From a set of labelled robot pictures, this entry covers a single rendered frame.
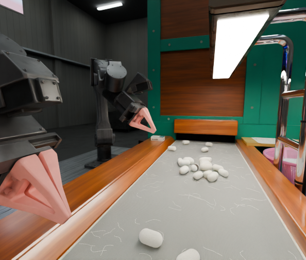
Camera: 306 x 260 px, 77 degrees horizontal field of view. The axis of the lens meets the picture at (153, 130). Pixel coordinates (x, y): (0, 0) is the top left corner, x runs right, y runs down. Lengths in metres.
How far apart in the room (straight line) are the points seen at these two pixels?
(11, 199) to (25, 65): 0.14
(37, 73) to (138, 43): 10.65
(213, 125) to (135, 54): 9.99
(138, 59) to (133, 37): 1.14
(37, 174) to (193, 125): 0.82
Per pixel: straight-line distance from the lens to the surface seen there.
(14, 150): 0.24
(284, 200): 0.43
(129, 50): 11.04
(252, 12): 0.28
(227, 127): 0.97
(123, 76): 0.56
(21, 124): 0.27
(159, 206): 0.40
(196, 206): 0.41
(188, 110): 1.04
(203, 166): 0.59
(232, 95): 1.04
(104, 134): 0.86
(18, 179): 0.24
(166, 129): 1.05
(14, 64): 0.23
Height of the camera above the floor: 0.93
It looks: 8 degrees down
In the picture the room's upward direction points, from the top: straight up
